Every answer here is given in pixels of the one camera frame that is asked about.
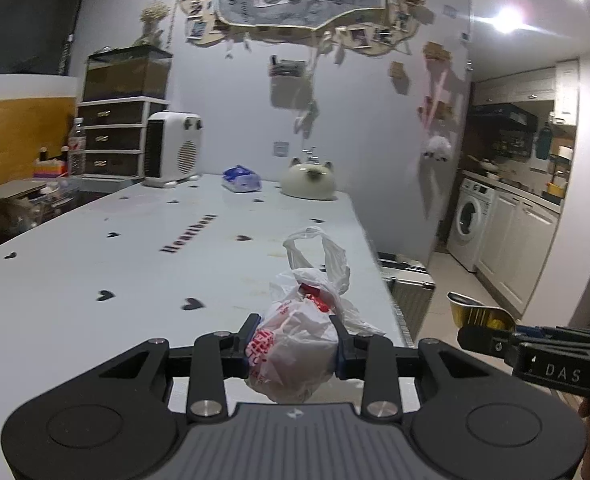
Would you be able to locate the white plastic bag with trash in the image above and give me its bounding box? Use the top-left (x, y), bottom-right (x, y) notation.
top-left (246, 226), bottom-right (381, 404)

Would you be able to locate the gold foil wrapper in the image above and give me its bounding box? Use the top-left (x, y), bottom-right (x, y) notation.
top-left (447, 292), bottom-right (516, 332)

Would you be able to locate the beige hard-shell suitcase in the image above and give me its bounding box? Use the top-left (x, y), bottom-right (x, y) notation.
top-left (377, 252), bottom-right (436, 342)

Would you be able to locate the white cat-shaped container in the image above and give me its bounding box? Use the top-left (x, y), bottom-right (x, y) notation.
top-left (280, 157), bottom-right (337, 200)

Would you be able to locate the blue tissue pack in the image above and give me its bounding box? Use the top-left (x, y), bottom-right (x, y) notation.
top-left (221, 165), bottom-right (262, 193)

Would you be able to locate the white washing machine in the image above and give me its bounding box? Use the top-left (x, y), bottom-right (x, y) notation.
top-left (447, 178), bottom-right (496, 273)

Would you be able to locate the white space heater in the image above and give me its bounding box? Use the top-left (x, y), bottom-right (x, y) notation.
top-left (143, 110), bottom-right (204, 188)

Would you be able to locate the white drawer unit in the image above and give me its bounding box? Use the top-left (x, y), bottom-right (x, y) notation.
top-left (78, 96), bottom-right (169, 180)

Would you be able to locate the clear water bottle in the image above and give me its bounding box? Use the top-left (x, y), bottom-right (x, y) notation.
top-left (67, 117), bottom-right (86, 177)

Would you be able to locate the glass fish tank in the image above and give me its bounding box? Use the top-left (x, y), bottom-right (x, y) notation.
top-left (82, 44), bottom-right (172, 102)

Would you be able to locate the dried flower bouquet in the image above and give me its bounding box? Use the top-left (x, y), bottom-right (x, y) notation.
top-left (133, 1), bottom-right (170, 48)

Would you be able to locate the white plush wall toy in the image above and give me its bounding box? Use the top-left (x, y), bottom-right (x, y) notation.
top-left (423, 134), bottom-right (453, 162)

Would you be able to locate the photo collage wall board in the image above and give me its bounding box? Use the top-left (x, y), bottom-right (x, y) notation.
top-left (176, 0), bottom-right (426, 56)

